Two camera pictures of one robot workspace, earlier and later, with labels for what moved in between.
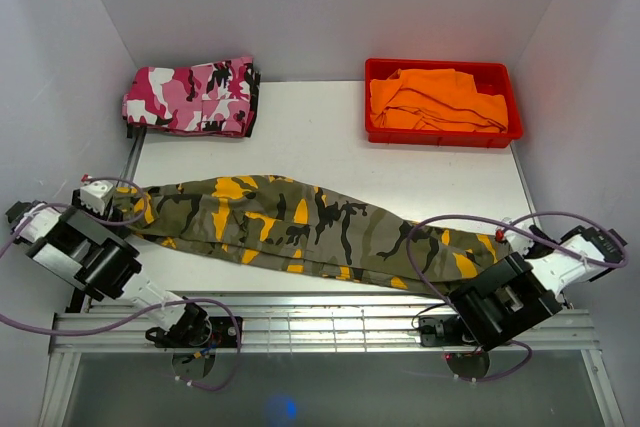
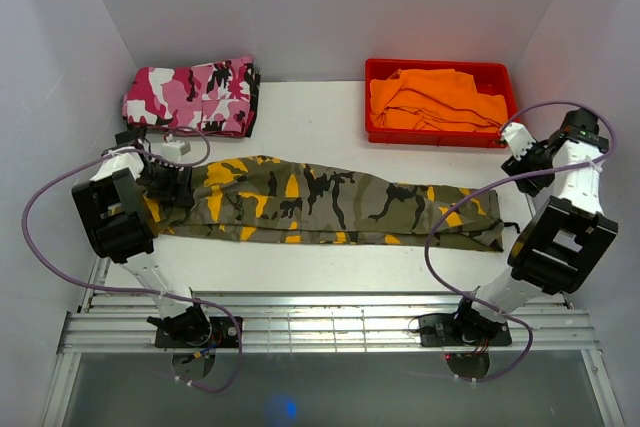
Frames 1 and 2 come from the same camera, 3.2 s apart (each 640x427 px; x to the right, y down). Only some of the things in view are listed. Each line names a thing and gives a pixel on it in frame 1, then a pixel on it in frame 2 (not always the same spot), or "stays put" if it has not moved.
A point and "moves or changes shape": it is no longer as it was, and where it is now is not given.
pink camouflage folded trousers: [216, 97] stays put
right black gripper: [534, 247] to [514, 167]
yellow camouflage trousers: [261, 224] moves or changes shape
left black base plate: [195, 328] stays put
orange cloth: [435, 100] stays put
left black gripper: [121, 230] to [174, 193]
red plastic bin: [440, 103] stays put
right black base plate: [444, 331] stays put
